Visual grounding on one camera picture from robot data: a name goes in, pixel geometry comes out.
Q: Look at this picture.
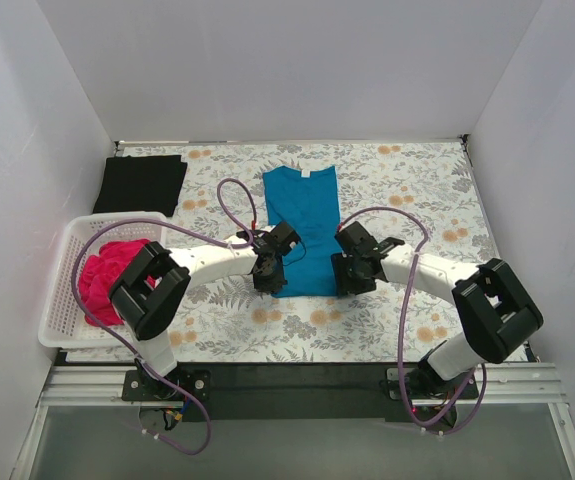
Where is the floral patterned tablecloth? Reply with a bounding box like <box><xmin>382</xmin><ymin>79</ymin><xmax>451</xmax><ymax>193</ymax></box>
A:
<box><xmin>118</xmin><ymin>142</ymin><xmax>497</xmax><ymax>362</ymax></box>

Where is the blue t shirt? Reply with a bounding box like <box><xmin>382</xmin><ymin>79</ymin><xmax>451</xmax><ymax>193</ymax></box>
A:
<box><xmin>262</xmin><ymin>166</ymin><xmax>340</xmax><ymax>298</ymax></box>

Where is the folded black t shirt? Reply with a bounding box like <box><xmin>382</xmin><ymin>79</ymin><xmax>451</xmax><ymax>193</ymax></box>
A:
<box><xmin>92</xmin><ymin>155</ymin><xmax>188</xmax><ymax>217</ymax></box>

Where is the aluminium frame rail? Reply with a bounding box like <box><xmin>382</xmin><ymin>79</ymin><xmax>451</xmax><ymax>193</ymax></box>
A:
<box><xmin>39</xmin><ymin>363</ymin><xmax>575</xmax><ymax>480</ymax></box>

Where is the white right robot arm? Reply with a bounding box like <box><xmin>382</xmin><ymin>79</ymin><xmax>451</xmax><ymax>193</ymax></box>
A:
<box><xmin>331</xmin><ymin>222</ymin><xmax>544</xmax><ymax>398</ymax></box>

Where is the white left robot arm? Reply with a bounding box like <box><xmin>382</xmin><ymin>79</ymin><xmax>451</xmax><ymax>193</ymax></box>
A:
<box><xmin>108</xmin><ymin>222</ymin><xmax>301</xmax><ymax>400</ymax></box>

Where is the crumpled pink t shirt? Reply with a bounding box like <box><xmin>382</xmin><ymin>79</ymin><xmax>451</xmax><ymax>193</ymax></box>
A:
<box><xmin>78</xmin><ymin>239</ymin><xmax>148</xmax><ymax>327</ymax></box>

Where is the white plastic laundry basket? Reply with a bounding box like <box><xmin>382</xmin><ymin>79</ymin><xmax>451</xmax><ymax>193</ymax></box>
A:
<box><xmin>38</xmin><ymin>211</ymin><xmax>166</xmax><ymax>349</ymax></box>

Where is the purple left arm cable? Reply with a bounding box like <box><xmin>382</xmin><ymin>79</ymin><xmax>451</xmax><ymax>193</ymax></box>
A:
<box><xmin>69</xmin><ymin>178</ymin><xmax>259</xmax><ymax>455</ymax></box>

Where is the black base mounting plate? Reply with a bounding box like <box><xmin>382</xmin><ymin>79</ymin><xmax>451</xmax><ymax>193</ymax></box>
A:
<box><xmin>121</xmin><ymin>361</ymin><xmax>481</xmax><ymax>424</ymax></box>

